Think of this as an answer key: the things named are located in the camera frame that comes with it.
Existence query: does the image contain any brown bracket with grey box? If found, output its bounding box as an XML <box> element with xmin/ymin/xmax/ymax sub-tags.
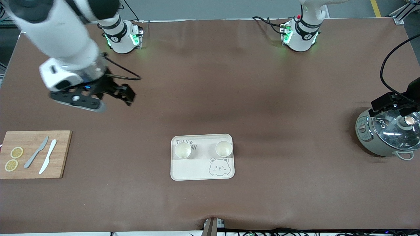
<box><xmin>203</xmin><ymin>217</ymin><xmax>225</xmax><ymax>236</ymax></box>

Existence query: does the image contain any bamboo cutting board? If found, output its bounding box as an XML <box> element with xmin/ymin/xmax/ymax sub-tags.
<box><xmin>0</xmin><ymin>130</ymin><xmax>72</xmax><ymax>179</ymax></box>

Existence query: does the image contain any aluminium frame profile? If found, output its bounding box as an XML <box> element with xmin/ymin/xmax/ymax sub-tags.
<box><xmin>390</xmin><ymin>0</ymin><xmax>420</xmax><ymax>25</ymax></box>

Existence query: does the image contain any glass pot lid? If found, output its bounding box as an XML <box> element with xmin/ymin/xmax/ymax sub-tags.
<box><xmin>372</xmin><ymin>108</ymin><xmax>420</xmax><ymax>151</ymax></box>

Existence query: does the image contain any grey plastic knife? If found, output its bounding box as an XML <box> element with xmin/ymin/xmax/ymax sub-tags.
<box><xmin>24</xmin><ymin>136</ymin><xmax>49</xmax><ymax>169</ymax></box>

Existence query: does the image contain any black arm base cable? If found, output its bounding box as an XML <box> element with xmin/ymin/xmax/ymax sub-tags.
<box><xmin>252</xmin><ymin>16</ymin><xmax>286</xmax><ymax>35</ymax></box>
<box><xmin>123</xmin><ymin>0</ymin><xmax>151</xmax><ymax>33</ymax></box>

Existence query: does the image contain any brown table mat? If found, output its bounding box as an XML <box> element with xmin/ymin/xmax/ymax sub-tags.
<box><xmin>0</xmin><ymin>18</ymin><xmax>420</xmax><ymax>234</ymax></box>

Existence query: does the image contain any grey pot with glass lid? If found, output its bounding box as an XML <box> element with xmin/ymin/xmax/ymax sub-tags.
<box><xmin>355</xmin><ymin>107</ymin><xmax>420</xmax><ymax>161</ymax></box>

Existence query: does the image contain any black left arm base cable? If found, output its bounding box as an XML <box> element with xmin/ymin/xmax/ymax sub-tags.
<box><xmin>252</xmin><ymin>16</ymin><xmax>286</xmax><ymax>35</ymax></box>

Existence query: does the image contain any white plastic knife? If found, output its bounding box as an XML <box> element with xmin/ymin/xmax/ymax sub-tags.
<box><xmin>38</xmin><ymin>139</ymin><xmax>57</xmax><ymax>175</ymax></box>

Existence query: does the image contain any cream tray with bear print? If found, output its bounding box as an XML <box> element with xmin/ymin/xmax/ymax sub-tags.
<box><xmin>170</xmin><ymin>134</ymin><xmax>235</xmax><ymax>181</ymax></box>

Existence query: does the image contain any black right arm base cable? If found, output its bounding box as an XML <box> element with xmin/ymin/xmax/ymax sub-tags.
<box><xmin>123</xmin><ymin>0</ymin><xmax>151</xmax><ymax>33</ymax></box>

